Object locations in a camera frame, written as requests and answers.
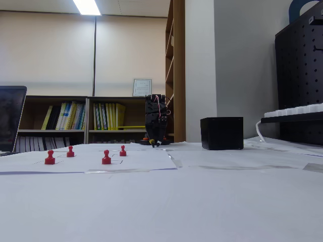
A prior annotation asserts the black open box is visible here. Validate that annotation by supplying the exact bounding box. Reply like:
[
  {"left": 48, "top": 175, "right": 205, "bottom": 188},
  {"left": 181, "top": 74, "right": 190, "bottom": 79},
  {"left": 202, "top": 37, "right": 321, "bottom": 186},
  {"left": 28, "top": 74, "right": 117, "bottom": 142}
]
[{"left": 200, "top": 116, "right": 244, "bottom": 151}]

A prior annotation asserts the low wooden bookshelf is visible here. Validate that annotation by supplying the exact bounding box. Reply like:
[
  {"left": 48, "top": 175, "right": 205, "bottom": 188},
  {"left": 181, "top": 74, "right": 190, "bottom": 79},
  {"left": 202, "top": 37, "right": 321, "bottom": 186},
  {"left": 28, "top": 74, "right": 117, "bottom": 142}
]
[
  {"left": 15, "top": 95, "right": 89, "bottom": 153},
  {"left": 86, "top": 96, "right": 152, "bottom": 145}
]

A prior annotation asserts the paper sheet with drawn squares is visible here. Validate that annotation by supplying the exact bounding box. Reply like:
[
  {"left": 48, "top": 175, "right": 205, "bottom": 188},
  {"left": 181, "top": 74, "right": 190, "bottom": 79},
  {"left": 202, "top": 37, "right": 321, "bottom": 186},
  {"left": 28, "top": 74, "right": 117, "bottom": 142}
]
[{"left": 0, "top": 143, "right": 178, "bottom": 175}]

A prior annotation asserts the clear tape strip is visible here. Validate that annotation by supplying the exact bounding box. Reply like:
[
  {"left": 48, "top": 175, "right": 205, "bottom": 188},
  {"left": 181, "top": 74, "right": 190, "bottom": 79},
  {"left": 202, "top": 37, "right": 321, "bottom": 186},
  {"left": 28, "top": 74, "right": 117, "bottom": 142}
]
[
  {"left": 302, "top": 162, "right": 323, "bottom": 173},
  {"left": 83, "top": 168, "right": 150, "bottom": 174},
  {"left": 166, "top": 152, "right": 183, "bottom": 168}
]

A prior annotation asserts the framed white certificate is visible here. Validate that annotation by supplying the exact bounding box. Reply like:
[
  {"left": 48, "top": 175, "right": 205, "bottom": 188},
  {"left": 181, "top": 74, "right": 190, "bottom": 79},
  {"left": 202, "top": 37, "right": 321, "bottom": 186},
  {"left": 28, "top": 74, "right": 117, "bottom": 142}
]
[{"left": 132, "top": 78, "right": 153, "bottom": 97}]

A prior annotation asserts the tall wooden bookshelf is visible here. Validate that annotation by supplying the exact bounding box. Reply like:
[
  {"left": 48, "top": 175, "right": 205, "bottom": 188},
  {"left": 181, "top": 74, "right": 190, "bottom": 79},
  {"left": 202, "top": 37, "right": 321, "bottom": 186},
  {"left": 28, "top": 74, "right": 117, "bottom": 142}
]
[{"left": 165, "top": 0, "right": 187, "bottom": 143}]

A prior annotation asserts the black book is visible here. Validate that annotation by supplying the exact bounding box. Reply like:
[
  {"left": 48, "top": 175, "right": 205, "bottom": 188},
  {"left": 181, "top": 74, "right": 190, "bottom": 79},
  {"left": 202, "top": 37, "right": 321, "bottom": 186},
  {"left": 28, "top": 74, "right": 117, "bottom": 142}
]
[{"left": 47, "top": 105, "right": 62, "bottom": 131}]

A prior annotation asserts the yellow-green book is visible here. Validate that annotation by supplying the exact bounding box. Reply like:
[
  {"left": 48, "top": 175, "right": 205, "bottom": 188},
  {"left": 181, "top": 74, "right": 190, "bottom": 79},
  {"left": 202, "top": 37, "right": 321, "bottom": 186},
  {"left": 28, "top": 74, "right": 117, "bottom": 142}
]
[{"left": 41, "top": 105, "right": 53, "bottom": 131}]

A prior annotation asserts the ceiling light panel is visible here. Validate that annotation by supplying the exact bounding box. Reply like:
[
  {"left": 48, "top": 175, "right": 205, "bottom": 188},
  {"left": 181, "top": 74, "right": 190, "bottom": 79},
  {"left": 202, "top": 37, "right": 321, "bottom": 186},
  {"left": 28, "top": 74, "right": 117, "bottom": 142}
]
[{"left": 72, "top": 0, "right": 102, "bottom": 17}]

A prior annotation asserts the white power strip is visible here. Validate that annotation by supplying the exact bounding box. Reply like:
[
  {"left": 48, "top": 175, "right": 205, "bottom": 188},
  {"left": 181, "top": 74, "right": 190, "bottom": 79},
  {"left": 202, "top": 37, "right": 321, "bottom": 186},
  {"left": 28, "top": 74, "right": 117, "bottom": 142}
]
[{"left": 263, "top": 103, "right": 323, "bottom": 118}]

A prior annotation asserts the black laptop screen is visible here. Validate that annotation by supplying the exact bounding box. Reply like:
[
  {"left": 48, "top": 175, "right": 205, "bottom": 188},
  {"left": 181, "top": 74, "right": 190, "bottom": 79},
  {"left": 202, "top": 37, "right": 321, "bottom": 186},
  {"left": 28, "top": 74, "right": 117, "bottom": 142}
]
[{"left": 0, "top": 85, "right": 27, "bottom": 157}]

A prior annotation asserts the black pegboard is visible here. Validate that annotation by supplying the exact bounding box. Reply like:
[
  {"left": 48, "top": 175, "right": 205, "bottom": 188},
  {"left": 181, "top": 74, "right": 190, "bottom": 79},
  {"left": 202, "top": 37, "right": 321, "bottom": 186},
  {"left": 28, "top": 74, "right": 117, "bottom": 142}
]
[{"left": 274, "top": 4, "right": 323, "bottom": 146}]

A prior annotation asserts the dark blue rounded object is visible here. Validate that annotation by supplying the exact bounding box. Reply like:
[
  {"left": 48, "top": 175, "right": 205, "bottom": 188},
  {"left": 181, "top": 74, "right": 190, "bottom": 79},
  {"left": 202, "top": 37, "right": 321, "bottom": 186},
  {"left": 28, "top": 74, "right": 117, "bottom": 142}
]
[{"left": 288, "top": 0, "right": 321, "bottom": 25}]

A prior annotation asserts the red white servo cable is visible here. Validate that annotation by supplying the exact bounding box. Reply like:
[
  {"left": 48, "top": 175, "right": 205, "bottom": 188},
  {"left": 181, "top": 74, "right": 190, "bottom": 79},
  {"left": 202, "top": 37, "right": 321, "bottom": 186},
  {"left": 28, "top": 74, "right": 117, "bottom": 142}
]
[{"left": 154, "top": 94, "right": 172, "bottom": 118}]

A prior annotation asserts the yellow ring binder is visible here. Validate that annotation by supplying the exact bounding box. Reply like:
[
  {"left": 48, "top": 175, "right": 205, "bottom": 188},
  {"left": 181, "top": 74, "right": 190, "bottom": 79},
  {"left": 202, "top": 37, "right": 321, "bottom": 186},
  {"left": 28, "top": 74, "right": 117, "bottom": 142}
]
[{"left": 115, "top": 102, "right": 126, "bottom": 131}]

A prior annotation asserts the dark vertical wall conduit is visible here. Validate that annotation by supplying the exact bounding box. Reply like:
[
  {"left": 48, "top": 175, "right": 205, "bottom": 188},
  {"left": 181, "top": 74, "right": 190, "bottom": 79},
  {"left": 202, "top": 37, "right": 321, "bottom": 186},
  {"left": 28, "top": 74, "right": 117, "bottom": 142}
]
[{"left": 91, "top": 15, "right": 98, "bottom": 97}]

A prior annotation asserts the white power cable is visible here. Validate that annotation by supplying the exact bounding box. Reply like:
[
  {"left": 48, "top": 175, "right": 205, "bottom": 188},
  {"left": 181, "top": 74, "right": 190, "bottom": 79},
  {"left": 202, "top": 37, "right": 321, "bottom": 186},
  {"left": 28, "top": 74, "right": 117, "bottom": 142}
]
[{"left": 255, "top": 119, "right": 268, "bottom": 143}]

